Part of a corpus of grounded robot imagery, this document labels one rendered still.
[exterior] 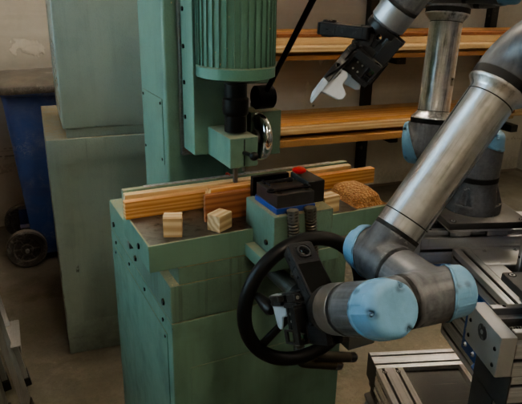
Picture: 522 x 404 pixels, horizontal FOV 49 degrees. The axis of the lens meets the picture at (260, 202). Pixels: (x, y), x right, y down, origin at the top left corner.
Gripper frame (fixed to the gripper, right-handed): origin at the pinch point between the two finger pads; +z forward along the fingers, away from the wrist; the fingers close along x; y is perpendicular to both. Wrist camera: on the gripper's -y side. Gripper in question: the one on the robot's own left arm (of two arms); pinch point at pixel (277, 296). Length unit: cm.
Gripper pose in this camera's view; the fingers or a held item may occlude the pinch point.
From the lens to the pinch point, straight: 104.0
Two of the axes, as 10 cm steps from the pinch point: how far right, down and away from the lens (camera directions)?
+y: 1.6, 9.8, -1.1
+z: -3.7, 1.6, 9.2
